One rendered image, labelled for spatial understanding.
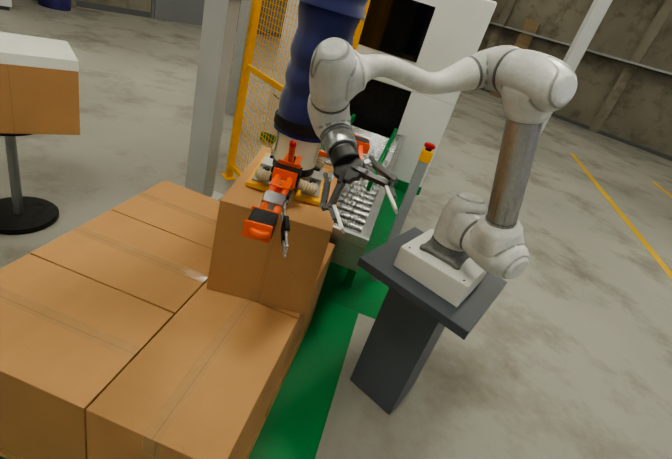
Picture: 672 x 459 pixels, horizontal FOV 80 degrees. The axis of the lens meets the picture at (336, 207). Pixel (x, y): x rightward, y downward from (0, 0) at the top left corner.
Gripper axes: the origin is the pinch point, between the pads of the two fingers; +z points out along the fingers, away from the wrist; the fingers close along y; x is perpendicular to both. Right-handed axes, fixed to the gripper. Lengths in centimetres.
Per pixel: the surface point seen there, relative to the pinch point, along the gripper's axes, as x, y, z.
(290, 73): -14, 6, -68
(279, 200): -11.3, 21.7, -19.8
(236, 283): -52, 54, -16
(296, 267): -49, 29, -13
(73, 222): -108, 168, -114
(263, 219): -1.6, 25.3, -10.4
